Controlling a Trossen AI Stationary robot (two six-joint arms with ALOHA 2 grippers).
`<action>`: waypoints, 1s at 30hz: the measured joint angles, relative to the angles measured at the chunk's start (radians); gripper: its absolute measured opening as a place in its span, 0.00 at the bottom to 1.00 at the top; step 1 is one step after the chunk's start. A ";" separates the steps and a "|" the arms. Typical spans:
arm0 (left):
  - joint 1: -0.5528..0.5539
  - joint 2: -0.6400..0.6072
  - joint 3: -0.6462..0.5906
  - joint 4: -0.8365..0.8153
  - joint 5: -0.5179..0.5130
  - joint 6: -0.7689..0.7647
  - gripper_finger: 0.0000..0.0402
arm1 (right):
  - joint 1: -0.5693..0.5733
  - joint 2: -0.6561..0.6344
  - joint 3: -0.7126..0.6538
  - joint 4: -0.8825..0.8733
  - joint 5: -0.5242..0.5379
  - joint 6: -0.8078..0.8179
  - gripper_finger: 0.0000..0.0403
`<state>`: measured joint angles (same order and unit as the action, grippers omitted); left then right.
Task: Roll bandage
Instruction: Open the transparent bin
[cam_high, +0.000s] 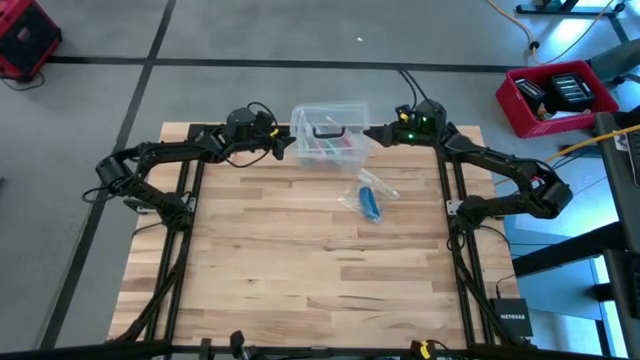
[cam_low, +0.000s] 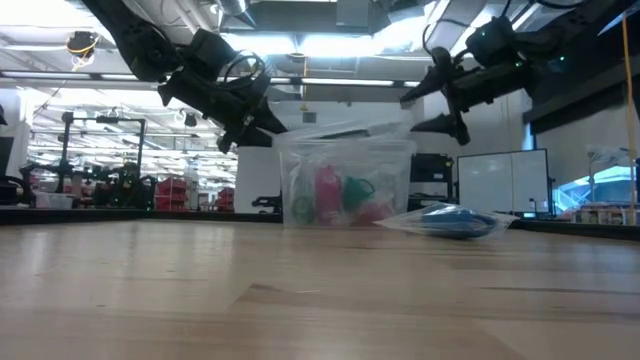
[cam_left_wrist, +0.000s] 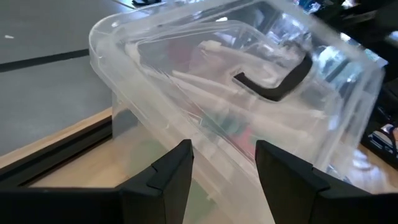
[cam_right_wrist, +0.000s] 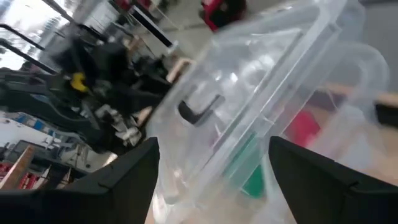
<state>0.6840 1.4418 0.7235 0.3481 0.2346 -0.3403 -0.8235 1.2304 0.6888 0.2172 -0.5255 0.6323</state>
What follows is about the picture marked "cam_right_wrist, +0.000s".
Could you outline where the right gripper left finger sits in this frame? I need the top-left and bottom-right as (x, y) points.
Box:
(0, 136), (160, 224)

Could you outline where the yellow cable tag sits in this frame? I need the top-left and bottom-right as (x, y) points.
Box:
(70, 72), (88, 93)

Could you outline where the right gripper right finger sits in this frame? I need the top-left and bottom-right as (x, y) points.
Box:
(268, 135), (398, 224)

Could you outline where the red bottle-shaped item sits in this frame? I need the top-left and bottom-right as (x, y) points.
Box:
(284, 110), (322, 147)

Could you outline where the red tool case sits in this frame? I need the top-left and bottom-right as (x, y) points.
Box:
(200, 0), (248, 32)

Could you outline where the clear plastic storage box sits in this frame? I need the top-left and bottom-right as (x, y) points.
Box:
(145, 0), (368, 224)

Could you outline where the green looped item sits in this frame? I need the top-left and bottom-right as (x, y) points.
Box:
(223, 132), (267, 199)

